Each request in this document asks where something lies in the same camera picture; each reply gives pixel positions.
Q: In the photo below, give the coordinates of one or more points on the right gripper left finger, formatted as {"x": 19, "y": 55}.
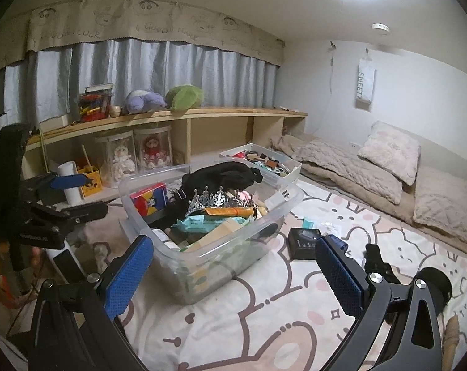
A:
{"x": 73, "y": 326}

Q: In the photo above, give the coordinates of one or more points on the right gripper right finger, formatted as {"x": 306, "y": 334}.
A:
{"x": 413, "y": 341}

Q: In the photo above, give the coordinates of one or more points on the colourful card box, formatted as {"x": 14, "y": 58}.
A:
{"x": 150, "y": 200}

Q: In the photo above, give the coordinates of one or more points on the plywood wooden block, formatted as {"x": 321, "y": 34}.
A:
{"x": 226, "y": 228}

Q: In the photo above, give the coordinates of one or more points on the orange cream tube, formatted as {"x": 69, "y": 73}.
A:
{"x": 242, "y": 212}

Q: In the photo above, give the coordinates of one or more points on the black cloth bag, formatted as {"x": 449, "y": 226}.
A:
{"x": 227, "y": 175}

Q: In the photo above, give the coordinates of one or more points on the silver tiara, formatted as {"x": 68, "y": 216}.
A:
{"x": 220, "y": 199}

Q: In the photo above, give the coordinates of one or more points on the white box of clutter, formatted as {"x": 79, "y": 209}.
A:
{"x": 274, "y": 166}

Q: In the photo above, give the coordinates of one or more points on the black glove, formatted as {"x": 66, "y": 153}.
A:
{"x": 374, "y": 264}

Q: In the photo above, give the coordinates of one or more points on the blue round case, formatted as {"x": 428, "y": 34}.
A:
{"x": 340, "y": 243}

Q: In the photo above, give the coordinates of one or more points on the white paper roll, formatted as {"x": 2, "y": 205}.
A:
{"x": 68, "y": 172}

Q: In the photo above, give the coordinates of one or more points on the black sun visor cap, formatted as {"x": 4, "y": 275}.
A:
{"x": 439, "y": 285}

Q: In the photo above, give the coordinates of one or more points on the yellow toy box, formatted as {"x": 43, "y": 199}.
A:
{"x": 94, "y": 185}

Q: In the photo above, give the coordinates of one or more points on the small black box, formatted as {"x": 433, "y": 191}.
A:
{"x": 302, "y": 243}

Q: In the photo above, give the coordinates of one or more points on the wooden bedside shelf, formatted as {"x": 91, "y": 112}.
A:
{"x": 195, "y": 135}

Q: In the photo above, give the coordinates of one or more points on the cardboard tube with twine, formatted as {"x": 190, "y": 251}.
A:
{"x": 450, "y": 342}

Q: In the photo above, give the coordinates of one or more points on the bunny print blanket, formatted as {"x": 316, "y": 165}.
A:
{"x": 280, "y": 314}

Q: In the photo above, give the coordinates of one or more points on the doll in clear case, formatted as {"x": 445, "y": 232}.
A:
{"x": 153, "y": 148}
{"x": 116, "y": 157}

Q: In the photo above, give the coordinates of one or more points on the large beige pillow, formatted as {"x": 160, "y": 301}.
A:
{"x": 441, "y": 202}

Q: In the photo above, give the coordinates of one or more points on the grey curtain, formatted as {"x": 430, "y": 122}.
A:
{"x": 47, "y": 84}

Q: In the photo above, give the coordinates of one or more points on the red toy box on shelf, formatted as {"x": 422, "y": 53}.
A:
{"x": 94, "y": 104}

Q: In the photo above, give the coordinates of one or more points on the folded beige quilt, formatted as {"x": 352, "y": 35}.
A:
{"x": 345, "y": 163}

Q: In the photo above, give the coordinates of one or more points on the small beige pillow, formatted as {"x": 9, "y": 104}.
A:
{"x": 393, "y": 151}

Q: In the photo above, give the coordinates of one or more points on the purple plush toy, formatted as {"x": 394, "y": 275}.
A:
{"x": 141, "y": 101}

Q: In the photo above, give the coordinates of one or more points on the green tissue pack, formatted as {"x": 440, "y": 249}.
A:
{"x": 204, "y": 223}

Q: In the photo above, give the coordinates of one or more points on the clear plastic storage bin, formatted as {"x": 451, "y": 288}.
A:
{"x": 190, "y": 276}

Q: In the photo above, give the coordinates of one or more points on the green plush toy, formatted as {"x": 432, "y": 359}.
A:
{"x": 184, "y": 97}

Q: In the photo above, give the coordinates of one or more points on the white hanging paper bag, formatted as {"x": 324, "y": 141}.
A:
{"x": 366, "y": 75}

